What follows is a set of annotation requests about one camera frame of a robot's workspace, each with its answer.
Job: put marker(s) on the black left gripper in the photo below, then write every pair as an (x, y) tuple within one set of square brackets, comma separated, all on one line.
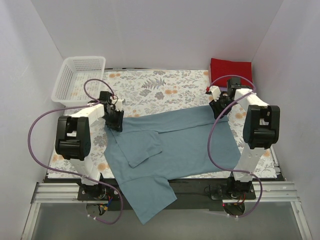
[(114, 120)]

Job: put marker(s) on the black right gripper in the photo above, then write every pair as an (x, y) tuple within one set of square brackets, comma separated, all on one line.
[(219, 108)]

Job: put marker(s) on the blue-grey t shirt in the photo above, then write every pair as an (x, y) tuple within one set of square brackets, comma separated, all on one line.
[(151, 150)]

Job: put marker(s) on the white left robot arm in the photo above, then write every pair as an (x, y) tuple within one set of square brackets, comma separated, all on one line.
[(73, 136)]

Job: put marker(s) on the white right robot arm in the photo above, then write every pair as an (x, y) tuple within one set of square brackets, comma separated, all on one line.
[(260, 130)]

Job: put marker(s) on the folded red t shirt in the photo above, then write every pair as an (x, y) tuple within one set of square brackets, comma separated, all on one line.
[(219, 68)]

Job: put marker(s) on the white plastic mesh basket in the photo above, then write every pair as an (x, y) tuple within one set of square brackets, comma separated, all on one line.
[(77, 76)]

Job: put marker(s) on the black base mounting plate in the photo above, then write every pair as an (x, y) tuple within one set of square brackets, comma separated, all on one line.
[(195, 193)]

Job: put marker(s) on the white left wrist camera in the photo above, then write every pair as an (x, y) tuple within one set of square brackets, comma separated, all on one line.
[(118, 104)]

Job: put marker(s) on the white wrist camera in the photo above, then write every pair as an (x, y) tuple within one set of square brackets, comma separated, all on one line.
[(118, 104), (213, 91)]

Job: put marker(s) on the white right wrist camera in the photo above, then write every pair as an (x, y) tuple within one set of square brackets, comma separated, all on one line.
[(213, 91)]

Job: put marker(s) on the aluminium extrusion rail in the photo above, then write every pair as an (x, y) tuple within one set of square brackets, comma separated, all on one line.
[(56, 214)]

